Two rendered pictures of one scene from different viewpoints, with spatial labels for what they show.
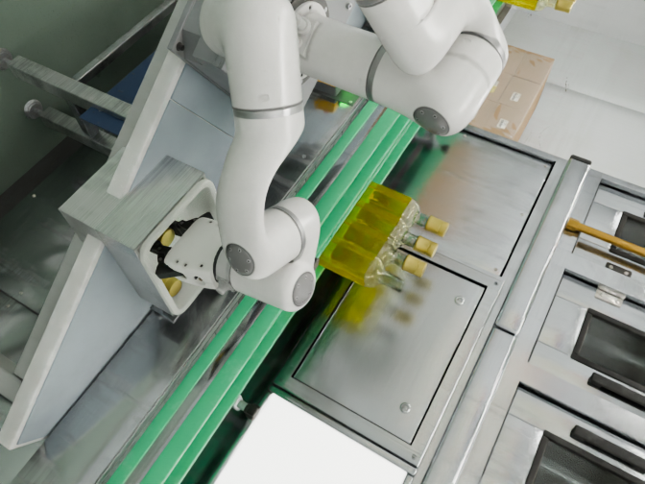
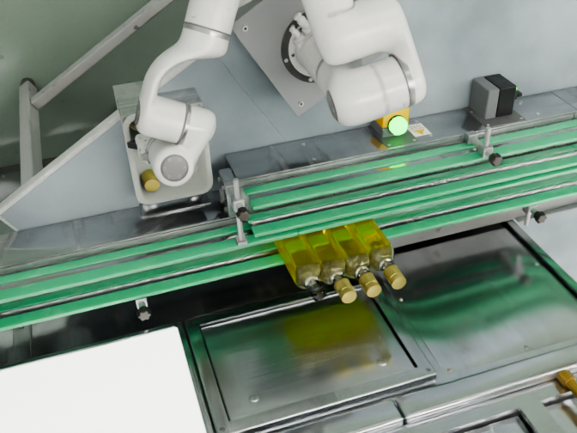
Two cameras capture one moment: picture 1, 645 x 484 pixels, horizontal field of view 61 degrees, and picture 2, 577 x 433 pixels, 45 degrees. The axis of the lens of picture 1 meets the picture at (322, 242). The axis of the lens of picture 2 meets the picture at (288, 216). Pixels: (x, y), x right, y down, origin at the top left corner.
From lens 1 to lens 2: 0.87 m
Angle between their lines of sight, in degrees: 34
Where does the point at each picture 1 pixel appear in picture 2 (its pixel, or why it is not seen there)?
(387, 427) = (226, 400)
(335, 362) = (239, 338)
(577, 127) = not seen: outside the picture
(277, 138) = (191, 44)
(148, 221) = not seen: hidden behind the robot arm
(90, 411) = (51, 232)
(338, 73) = (308, 63)
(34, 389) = (29, 185)
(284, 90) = (207, 16)
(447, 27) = (350, 30)
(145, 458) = (51, 274)
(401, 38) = (314, 26)
